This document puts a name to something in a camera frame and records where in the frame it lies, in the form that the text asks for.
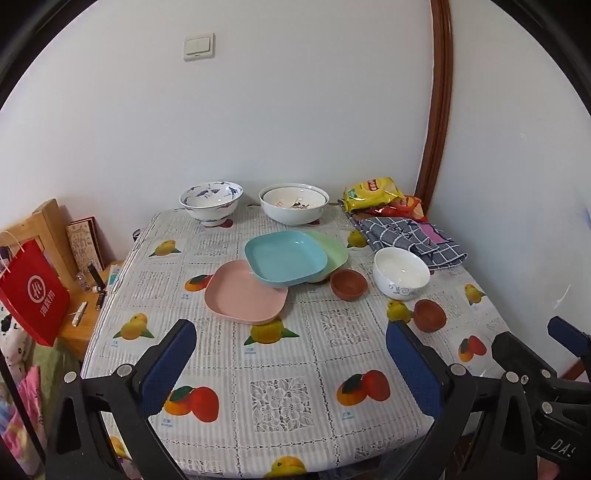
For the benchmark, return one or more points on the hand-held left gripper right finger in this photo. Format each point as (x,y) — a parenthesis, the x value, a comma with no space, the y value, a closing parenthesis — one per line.
(415,369)

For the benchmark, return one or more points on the fruit printed lace tablecloth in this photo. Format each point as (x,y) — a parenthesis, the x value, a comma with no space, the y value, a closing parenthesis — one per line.
(295,369)

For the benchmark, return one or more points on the small brown bowl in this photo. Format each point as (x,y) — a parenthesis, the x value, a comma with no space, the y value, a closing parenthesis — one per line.
(348,286)
(429,316)

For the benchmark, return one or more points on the grey checkered cloth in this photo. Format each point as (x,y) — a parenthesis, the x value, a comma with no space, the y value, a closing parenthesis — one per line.
(397,233)

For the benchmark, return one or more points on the blue and white footed bowl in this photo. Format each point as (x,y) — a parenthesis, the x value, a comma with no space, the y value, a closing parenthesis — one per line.
(210,203)

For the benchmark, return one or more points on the red snack bag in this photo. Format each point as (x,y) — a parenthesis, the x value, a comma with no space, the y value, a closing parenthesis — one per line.
(408,206)

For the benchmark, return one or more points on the white spotted cloth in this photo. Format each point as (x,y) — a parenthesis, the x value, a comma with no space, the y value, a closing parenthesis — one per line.
(11,337)

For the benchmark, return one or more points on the yellow snack bag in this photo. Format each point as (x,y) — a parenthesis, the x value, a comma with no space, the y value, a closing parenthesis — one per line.
(371,194)

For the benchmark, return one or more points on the pink plastic bag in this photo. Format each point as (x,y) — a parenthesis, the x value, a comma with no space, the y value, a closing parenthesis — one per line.
(32,406)

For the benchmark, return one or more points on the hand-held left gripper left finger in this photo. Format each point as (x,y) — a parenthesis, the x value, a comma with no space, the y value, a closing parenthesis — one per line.
(170,369)

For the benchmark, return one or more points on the brown baseboard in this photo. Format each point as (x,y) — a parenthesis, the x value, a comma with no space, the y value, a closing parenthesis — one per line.
(581,371)

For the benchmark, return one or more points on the patterned book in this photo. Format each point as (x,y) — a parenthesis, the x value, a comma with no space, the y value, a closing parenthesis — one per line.
(85,244)

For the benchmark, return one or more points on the pink square plate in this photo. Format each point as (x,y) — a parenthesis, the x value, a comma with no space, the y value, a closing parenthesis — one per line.
(240,295)

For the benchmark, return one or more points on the wooden chair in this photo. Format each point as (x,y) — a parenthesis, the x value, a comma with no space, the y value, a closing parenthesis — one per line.
(55,235)

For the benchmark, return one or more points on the large white printed bowl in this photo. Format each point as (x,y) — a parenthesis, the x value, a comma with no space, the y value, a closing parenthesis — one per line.
(293,205)

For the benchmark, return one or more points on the white light switch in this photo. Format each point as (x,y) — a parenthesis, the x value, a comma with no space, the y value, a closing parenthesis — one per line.
(199,47)

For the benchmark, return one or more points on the red paper bag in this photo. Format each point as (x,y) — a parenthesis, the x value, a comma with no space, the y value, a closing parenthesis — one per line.
(34,295)

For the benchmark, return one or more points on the pink cloth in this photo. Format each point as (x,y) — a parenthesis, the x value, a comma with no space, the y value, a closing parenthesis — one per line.
(436,233)

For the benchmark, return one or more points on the green square plate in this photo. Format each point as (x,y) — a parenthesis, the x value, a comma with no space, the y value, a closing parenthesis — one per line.
(336,254)

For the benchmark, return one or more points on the brown wooden door frame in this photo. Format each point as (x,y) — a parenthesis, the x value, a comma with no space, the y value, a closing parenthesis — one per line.
(438,92)

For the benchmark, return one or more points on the white bowl with swirl pattern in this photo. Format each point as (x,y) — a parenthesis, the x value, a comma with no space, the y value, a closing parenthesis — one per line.
(400,272)

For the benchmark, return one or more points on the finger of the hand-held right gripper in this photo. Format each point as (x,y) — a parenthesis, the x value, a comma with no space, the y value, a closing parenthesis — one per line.
(575,344)
(521,357)

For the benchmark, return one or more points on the blue square plate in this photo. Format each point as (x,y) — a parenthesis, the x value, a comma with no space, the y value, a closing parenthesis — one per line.
(281,256)

